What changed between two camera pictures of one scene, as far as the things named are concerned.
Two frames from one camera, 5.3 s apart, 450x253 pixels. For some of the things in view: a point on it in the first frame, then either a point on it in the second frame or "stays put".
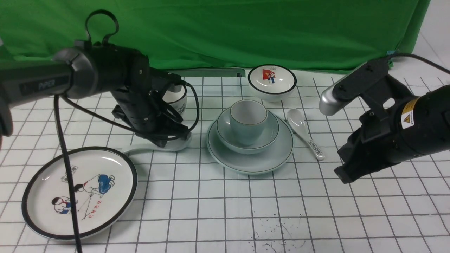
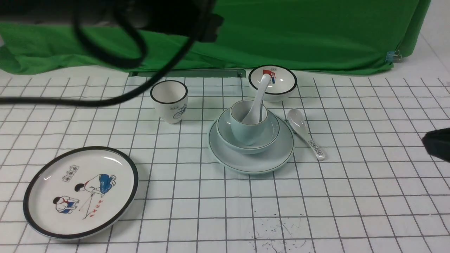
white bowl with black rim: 272,83 stays put
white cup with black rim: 175,96 stays put
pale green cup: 248,118 stays put
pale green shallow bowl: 225,128 stays put
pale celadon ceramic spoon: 175,143 to 253,117
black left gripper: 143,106 to 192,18
